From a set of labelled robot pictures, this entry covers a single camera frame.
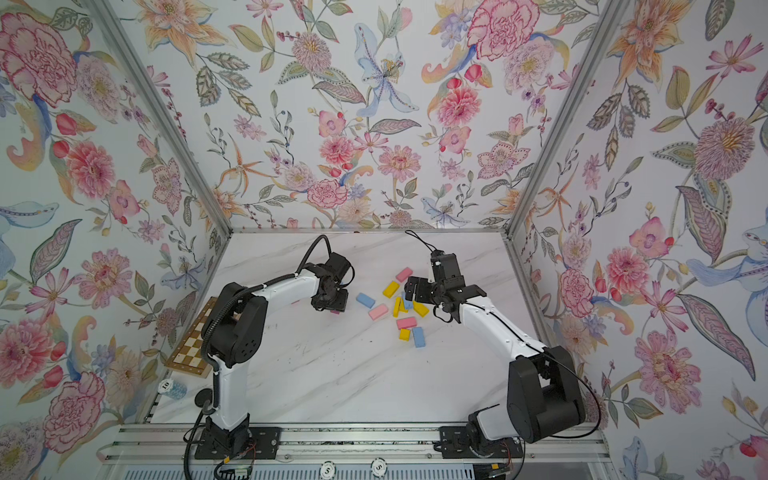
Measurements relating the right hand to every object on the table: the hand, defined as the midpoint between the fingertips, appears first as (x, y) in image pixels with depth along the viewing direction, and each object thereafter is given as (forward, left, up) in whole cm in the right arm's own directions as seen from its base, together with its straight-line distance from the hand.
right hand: (418, 283), depth 89 cm
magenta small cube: (-3, +27, -13) cm, 30 cm away
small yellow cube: (-10, +4, -13) cm, 17 cm away
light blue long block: (+2, +17, -12) cm, 21 cm away
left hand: (0, +24, -11) cm, 27 cm away
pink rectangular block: (+12, +5, -13) cm, 18 cm away
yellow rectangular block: (+6, +8, -13) cm, 17 cm away
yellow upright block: (0, +6, -12) cm, 13 cm away
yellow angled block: (-1, -1, -12) cm, 13 cm away
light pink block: (-2, +12, -13) cm, 18 cm away
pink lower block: (-6, +4, -13) cm, 15 cm away
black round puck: (-30, +58, -10) cm, 66 cm away
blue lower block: (-11, -1, -13) cm, 17 cm away
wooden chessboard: (-20, +66, -9) cm, 69 cm away
